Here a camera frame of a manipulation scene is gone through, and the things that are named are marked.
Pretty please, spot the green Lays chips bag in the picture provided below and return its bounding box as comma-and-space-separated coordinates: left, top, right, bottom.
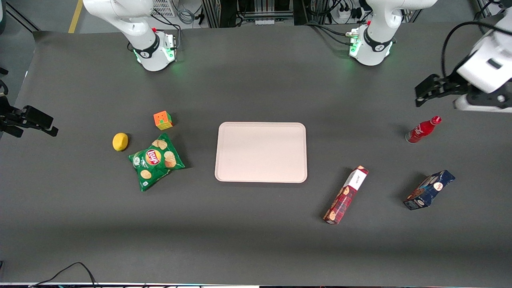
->
128, 133, 186, 192

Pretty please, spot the pale pink plastic tray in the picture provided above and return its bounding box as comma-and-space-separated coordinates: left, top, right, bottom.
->
215, 122, 308, 183

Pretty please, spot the grey coiled cable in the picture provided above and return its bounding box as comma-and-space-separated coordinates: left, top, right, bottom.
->
177, 7, 197, 25

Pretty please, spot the red cola bottle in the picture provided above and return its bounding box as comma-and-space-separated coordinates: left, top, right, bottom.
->
405, 116, 442, 144

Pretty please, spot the black right base cable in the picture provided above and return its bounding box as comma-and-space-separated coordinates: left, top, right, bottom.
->
152, 11, 183, 52

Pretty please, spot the black left base cable bundle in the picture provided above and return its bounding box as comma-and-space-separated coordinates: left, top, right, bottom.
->
303, 22, 354, 48

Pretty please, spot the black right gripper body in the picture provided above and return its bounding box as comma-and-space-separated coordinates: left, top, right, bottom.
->
0, 95, 25, 125

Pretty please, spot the black aluminium equipment rack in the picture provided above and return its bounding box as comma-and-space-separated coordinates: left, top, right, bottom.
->
201, 0, 296, 28

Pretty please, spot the red cookie box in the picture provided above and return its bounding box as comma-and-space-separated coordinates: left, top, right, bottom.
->
323, 165, 369, 225

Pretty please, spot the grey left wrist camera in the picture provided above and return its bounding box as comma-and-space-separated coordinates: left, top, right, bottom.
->
453, 82, 512, 113

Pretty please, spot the yellow lemon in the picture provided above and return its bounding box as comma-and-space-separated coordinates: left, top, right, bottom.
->
112, 132, 129, 152

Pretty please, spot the dark grey table cover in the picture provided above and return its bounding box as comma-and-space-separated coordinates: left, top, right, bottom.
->
0, 18, 512, 286

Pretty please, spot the orange green puzzle cube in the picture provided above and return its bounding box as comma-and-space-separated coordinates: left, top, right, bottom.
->
153, 111, 174, 131

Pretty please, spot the white power strip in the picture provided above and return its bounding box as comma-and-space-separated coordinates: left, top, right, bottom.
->
337, 3, 364, 21

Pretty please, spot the thin black table-edge cable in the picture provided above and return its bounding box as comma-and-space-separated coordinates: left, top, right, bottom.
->
30, 262, 98, 288

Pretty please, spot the blue cookie box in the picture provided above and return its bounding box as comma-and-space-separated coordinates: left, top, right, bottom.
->
403, 170, 456, 210

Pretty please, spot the white perforated box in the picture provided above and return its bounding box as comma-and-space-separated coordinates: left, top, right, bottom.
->
151, 0, 178, 18

